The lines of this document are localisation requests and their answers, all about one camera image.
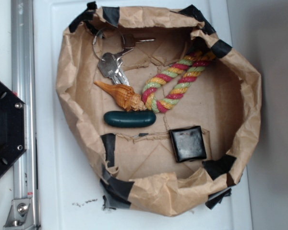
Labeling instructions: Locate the black box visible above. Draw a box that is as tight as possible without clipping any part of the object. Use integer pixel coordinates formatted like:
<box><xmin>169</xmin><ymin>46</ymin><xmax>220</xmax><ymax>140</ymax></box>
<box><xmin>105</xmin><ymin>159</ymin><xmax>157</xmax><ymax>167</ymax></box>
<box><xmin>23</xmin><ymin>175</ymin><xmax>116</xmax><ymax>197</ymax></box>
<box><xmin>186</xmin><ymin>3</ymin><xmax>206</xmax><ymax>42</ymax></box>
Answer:
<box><xmin>169</xmin><ymin>126</ymin><xmax>207</xmax><ymax>163</ymax></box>

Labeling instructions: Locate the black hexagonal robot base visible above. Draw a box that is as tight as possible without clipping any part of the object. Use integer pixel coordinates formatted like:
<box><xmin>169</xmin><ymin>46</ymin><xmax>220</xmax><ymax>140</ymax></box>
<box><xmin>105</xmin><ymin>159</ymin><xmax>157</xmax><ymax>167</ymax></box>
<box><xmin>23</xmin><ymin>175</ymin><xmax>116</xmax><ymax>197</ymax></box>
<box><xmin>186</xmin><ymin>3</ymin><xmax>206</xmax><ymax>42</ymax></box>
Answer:
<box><xmin>0</xmin><ymin>81</ymin><xmax>26</xmax><ymax>178</ymax></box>

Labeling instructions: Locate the brown paper bag bin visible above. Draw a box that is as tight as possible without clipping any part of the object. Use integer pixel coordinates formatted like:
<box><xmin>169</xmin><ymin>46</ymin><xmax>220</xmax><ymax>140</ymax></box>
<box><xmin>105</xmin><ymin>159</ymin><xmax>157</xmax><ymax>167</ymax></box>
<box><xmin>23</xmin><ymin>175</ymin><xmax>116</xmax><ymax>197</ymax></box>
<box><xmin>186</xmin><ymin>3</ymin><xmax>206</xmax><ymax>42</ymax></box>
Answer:
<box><xmin>56</xmin><ymin>3</ymin><xmax>262</xmax><ymax>216</ymax></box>

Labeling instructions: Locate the orange conch seashell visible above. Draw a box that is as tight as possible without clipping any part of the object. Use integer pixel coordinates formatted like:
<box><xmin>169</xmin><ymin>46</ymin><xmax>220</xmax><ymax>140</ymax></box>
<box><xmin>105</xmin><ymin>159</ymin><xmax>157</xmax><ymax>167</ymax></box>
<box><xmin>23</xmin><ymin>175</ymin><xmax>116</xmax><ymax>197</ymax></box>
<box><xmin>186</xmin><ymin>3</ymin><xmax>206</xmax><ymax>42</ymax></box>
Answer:
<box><xmin>94</xmin><ymin>81</ymin><xmax>147</xmax><ymax>112</ymax></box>

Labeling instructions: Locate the large silver key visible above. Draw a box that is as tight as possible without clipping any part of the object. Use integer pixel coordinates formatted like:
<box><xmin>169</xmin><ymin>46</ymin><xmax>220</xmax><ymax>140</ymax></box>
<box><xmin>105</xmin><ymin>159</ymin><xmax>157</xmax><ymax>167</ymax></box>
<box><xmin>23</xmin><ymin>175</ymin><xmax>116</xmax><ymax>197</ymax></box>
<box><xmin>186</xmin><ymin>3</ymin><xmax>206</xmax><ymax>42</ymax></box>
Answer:
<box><xmin>98</xmin><ymin>53</ymin><xmax>130</xmax><ymax>86</ymax></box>

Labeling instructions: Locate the small silver key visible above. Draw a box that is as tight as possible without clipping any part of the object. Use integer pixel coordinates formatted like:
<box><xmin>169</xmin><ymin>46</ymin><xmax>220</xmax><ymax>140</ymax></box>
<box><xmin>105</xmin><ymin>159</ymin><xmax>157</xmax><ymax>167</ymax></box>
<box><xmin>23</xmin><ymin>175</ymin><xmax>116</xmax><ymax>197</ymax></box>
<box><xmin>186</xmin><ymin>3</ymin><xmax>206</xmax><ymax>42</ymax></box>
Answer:
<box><xmin>112</xmin><ymin>47</ymin><xmax>134</xmax><ymax>63</ymax></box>

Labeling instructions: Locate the silver key with brown head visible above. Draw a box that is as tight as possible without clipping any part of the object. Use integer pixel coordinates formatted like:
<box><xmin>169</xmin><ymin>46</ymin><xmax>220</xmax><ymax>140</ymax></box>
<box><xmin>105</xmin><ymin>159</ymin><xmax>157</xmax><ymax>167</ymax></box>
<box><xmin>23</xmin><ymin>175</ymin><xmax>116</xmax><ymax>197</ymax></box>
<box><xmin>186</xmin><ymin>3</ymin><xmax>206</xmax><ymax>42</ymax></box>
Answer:
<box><xmin>123</xmin><ymin>34</ymin><xmax>156</xmax><ymax>48</ymax></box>

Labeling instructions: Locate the white tray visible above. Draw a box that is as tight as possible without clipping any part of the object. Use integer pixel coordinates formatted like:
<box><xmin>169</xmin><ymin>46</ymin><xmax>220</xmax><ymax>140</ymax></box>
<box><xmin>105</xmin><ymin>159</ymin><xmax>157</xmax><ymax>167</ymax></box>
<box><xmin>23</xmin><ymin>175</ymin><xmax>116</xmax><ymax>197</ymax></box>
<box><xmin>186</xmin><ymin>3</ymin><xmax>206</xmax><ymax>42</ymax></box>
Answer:
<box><xmin>33</xmin><ymin>0</ymin><xmax>252</xmax><ymax>230</ymax></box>

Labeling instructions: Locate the multicolour twisted rope toy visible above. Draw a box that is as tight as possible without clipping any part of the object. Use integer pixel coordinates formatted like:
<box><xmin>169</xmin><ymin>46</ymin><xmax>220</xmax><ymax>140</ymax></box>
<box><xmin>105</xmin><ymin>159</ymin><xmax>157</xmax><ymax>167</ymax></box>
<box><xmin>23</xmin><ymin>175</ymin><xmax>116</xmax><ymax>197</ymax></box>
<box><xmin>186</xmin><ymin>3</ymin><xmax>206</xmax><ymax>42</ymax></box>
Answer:
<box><xmin>142</xmin><ymin>50</ymin><xmax>216</xmax><ymax>113</ymax></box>

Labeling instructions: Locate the silver key ring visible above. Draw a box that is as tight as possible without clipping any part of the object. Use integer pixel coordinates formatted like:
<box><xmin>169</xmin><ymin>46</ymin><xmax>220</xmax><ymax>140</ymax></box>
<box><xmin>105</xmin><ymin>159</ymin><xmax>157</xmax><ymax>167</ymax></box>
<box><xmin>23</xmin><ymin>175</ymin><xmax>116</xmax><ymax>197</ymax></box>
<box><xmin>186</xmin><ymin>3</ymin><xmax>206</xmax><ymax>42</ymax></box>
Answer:
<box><xmin>92</xmin><ymin>27</ymin><xmax>125</xmax><ymax>60</ymax></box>

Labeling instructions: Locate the aluminium extrusion rail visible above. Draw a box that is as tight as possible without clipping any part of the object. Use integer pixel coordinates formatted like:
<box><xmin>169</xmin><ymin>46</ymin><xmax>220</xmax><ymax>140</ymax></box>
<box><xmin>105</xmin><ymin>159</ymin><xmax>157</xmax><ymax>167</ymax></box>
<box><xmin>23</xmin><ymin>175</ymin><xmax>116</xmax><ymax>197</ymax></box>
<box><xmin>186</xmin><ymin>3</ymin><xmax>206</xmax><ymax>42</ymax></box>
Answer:
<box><xmin>3</xmin><ymin>0</ymin><xmax>41</xmax><ymax>230</ymax></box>

